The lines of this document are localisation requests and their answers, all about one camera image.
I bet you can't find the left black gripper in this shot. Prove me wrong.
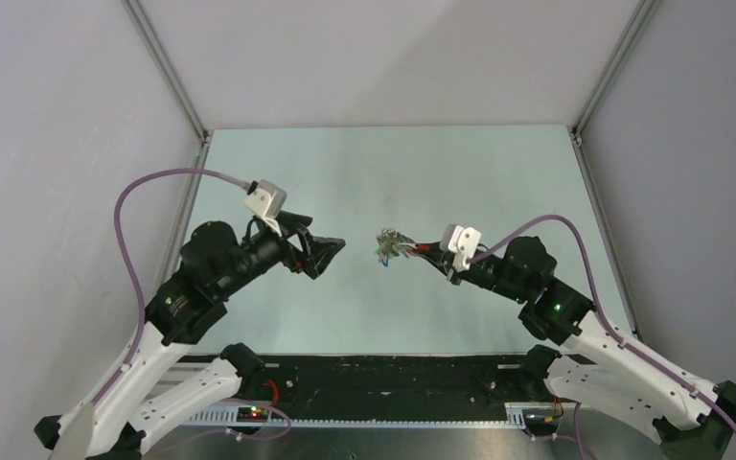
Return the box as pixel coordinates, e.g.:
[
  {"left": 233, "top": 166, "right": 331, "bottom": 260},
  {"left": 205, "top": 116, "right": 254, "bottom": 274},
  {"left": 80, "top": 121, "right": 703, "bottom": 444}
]
[{"left": 218, "top": 210, "right": 346, "bottom": 297}]

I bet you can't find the metal key holder red handle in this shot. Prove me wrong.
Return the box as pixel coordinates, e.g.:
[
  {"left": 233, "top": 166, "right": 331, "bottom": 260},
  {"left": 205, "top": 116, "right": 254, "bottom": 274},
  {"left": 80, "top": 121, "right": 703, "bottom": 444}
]
[{"left": 375, "top": 228, "right": 419, "bottom": 263}]

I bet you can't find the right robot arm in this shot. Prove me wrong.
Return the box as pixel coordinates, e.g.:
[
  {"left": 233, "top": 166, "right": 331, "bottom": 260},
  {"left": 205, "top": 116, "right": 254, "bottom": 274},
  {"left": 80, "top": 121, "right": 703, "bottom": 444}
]
[{"left": 408, "top": 237, "right": 736, "bottom": 459}]

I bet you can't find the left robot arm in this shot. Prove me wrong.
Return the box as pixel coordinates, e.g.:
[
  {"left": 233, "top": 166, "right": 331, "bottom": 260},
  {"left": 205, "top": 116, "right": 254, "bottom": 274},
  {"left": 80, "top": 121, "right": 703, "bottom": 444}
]
[{"left": 34, "top": 212, "right": 346, "bottom": 459}]

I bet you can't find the left controller board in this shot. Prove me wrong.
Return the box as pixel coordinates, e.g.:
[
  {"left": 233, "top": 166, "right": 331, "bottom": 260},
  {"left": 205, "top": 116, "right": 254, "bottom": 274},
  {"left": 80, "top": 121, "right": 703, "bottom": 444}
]
[{"left": 236, "top": 405, "right": 270, "bottom": 424}]

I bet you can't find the controller board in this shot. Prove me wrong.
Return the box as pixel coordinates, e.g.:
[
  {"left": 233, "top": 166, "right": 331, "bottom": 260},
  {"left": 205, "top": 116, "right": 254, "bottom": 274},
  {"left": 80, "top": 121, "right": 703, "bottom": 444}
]
[
  {"left": 236, "top": 405, "right": 270, "bottom": 424},
  {"left": 523, "top": 413, "right": 562, "bottom": 440}
]

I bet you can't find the right controller board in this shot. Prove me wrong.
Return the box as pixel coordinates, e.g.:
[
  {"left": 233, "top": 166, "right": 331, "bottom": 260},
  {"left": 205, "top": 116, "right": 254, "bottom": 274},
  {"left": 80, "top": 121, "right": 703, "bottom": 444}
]
[{"left": 523, "top": 413, "right": 562, "bottom": 440}]

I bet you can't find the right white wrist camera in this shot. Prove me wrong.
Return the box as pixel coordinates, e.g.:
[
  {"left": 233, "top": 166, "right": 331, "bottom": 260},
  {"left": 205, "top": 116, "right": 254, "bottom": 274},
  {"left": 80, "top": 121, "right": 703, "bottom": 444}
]
[{"left": 439, "top": 223, "right": 482, "bottom": 272}]

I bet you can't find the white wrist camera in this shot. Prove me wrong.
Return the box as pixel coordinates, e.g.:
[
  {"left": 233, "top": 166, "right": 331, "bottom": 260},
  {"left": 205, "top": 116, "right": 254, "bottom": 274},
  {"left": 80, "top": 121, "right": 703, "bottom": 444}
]
[
  {"left": 439, "top": 223, "right": 482, "bottom": 272},
  {"left": 244, "top": 180, "right": 288, "bottom": 236}
]

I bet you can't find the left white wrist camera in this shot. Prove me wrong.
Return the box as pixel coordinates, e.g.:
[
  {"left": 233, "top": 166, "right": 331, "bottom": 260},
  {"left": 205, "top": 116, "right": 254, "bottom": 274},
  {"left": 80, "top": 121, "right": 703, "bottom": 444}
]
[{"left": 244, "top": 180, "right": 288, "bottom": 236}]

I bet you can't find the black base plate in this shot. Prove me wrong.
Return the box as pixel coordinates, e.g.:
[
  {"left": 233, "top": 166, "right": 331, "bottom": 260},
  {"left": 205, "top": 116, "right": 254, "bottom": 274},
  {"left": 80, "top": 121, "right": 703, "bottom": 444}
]
[{"left": 236, "top": 355, "right": 555, "bottom": 421}]

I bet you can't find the slotted cable duct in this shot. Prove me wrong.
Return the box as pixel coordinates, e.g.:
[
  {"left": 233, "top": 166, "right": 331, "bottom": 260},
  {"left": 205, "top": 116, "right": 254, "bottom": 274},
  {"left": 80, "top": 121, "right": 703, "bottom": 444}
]
[{"left": 182, "top": 405, "right": 524, "bottom": 429}]

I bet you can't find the left aluminium frame post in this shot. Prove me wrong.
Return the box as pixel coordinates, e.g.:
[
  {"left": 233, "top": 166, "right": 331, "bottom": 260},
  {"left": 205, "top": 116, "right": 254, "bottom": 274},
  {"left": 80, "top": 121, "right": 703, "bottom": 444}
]
[{"left": 121, "top": 0, "right": 209, "bottom": 146}]

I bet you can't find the aluminium frame post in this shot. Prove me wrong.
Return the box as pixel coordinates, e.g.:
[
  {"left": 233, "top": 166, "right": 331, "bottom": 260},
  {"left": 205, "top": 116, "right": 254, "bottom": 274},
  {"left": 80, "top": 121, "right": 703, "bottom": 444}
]
[
  {"left": 570, "top": 0, "right": 661, "bottom": 147},
  {"left": 121, "top": 0, "right": 209, "bottom": 146}
]

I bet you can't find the right aluminium frame post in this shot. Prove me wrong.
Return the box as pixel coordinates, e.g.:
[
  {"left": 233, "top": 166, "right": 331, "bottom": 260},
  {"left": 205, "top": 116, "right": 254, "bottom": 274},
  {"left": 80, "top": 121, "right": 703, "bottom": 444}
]
[{"left": 570, "top": 0, "right": 661, "bottom": 147}]

